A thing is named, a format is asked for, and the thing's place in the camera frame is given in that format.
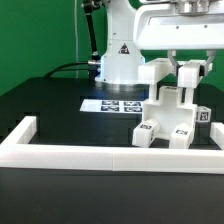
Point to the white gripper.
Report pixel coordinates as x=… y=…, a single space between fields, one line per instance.
x=164 y=27

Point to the white chair seat part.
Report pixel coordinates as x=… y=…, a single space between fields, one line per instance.
x=170 y=107

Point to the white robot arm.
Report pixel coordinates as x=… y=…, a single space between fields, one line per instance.
x=122 y=63

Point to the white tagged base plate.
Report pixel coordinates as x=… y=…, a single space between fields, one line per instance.
x=111 y=106

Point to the white U-shaped fence frame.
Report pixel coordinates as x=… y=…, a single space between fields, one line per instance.
x=16 y=151

